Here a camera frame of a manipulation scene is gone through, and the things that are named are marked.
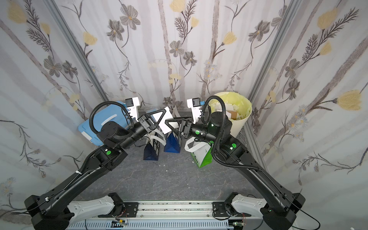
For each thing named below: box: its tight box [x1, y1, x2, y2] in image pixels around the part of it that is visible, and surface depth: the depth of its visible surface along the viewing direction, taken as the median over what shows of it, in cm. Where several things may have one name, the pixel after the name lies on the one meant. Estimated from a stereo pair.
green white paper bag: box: [184, 136, 214, 169], surface depth 78 cm
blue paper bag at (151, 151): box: [143, 132, 161, 161], surface depth 91 cm
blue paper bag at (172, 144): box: [163, 131, 181, 154], surface depth 95 cm
